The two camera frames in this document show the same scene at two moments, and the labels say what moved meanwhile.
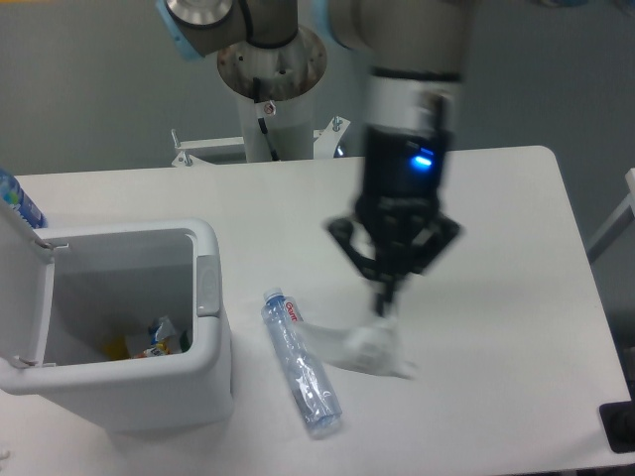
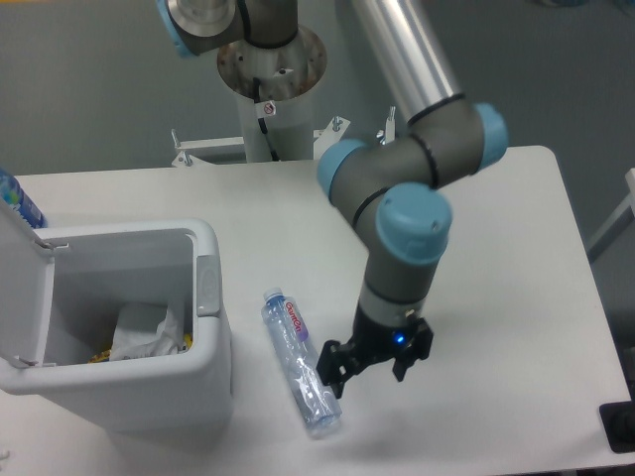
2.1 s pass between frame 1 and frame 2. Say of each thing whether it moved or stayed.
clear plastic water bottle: stayed
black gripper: moved
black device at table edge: stayed
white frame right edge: stayed
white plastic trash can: stayed
